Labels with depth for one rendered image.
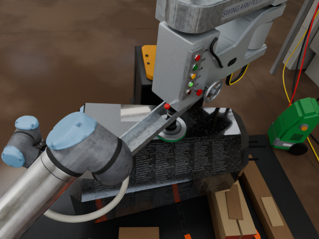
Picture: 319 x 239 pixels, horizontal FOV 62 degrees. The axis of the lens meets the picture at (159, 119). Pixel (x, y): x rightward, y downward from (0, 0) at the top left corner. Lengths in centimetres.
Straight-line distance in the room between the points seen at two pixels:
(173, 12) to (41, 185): 82
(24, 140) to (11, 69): 265
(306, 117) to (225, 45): 153
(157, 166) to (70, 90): 192
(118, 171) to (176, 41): 72
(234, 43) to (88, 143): 110
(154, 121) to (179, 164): 35
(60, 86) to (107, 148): 278
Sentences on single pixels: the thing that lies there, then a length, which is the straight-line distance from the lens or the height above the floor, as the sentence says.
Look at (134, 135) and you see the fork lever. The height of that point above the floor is 97.
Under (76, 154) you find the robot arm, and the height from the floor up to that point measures 164.
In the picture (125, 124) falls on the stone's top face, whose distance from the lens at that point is 176.
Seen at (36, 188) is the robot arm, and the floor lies 156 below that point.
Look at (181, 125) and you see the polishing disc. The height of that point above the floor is 90.
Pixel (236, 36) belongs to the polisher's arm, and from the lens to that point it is 158.
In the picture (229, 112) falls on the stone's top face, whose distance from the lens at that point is 199.
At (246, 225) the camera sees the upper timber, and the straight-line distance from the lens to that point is 226.
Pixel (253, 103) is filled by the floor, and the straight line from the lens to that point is 356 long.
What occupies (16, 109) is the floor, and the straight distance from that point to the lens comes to 326.
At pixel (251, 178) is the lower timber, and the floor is 12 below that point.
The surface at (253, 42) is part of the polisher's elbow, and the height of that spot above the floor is 134.
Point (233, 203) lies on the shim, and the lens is 229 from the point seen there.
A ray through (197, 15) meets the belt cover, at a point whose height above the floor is 170.
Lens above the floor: 218
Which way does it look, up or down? 47 degrees down
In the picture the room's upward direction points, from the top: 9 degrees clockwise
